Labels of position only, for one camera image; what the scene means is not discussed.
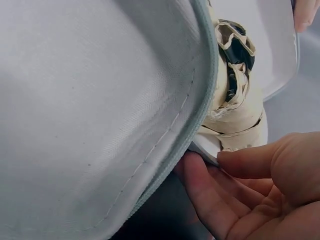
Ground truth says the person's left hand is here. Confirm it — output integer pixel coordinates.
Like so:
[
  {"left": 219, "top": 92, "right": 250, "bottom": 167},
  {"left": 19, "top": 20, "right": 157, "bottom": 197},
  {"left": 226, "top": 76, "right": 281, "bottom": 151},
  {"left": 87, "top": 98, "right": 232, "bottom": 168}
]
[{"left": 293, "top": 0, "right": 320, "bottom": 33}]

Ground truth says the person's right hand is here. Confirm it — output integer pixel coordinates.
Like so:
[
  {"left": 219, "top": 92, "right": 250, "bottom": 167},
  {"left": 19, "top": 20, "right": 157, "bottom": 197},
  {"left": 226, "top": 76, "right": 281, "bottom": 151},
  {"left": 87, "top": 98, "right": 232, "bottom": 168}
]
[{"left": 174, "top": 130, "right": 320, "bottom": 240}]

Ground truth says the white fabric bag grey trim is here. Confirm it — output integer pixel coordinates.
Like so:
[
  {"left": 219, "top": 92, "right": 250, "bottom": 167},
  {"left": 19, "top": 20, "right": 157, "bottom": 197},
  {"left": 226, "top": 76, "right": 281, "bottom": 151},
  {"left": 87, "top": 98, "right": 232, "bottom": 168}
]
[{"left": 0, "top": 0, "right": 302, "bottom": 240}]

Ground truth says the beige folded umbrella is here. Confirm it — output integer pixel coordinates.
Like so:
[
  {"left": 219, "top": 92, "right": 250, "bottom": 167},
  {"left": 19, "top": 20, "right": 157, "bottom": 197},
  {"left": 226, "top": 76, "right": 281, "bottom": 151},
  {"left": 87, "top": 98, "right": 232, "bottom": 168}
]
[{"left": 199, "top": 18, "right": 270, "bottom": 161}]

